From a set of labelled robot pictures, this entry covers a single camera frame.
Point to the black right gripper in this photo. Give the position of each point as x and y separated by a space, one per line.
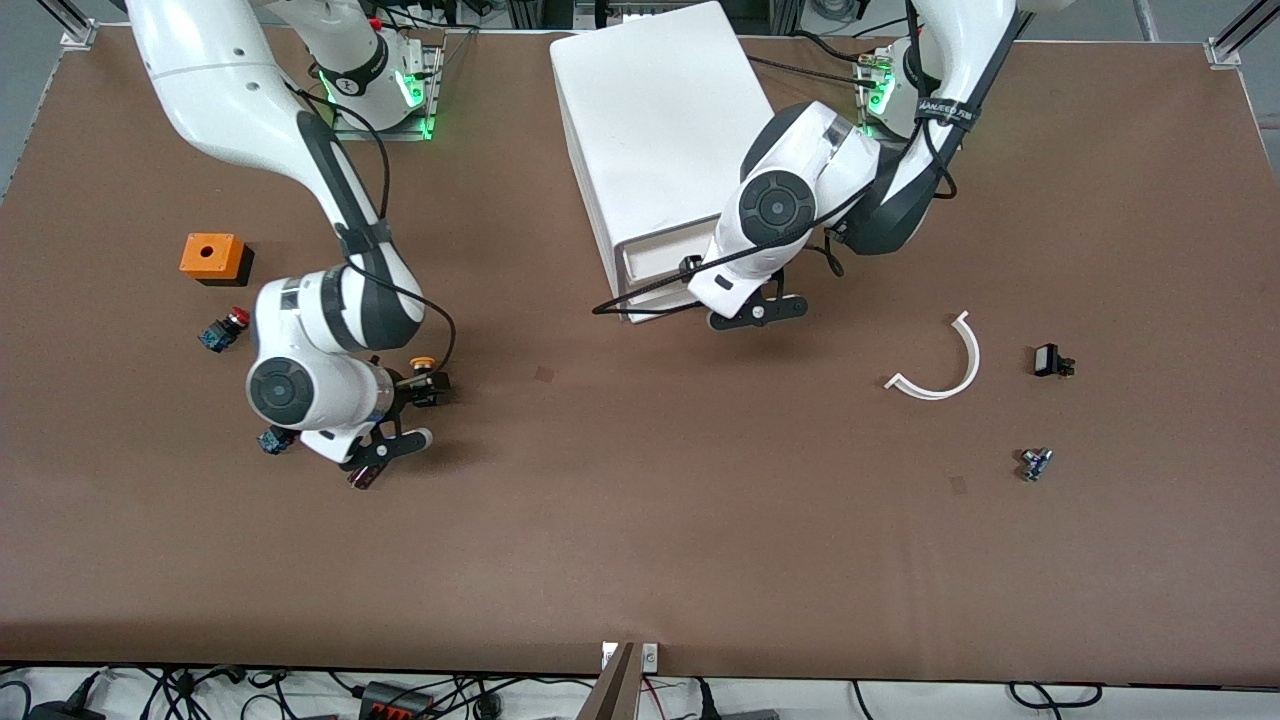
408 390

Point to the yellow push button switch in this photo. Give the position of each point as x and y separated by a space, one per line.
423 361

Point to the white plastic drawer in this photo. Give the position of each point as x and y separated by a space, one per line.
645 296
650 280
665 314
660 255

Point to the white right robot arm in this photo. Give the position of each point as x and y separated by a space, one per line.
220 90

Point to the white drawer cabinet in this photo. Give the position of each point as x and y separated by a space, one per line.
650 120

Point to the dark brown cylindrical capacitor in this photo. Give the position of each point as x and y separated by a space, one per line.
362 480

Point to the black power strip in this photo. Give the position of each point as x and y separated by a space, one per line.
395 705

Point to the black power adapter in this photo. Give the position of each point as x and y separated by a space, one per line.
60 712

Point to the white curved plastic piece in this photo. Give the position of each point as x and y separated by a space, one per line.
972 360

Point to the small blue silver component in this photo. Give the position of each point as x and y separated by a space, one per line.
1035 463

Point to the small black electrical component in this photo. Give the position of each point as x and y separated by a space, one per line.
1046 360

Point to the green push button switch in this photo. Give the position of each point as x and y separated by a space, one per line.
272 441

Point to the red push button switch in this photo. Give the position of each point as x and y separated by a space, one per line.
215 335

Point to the orange button enclosure box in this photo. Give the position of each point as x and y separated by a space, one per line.
210 258

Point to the brown wooden post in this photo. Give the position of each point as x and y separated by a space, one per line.
612 695

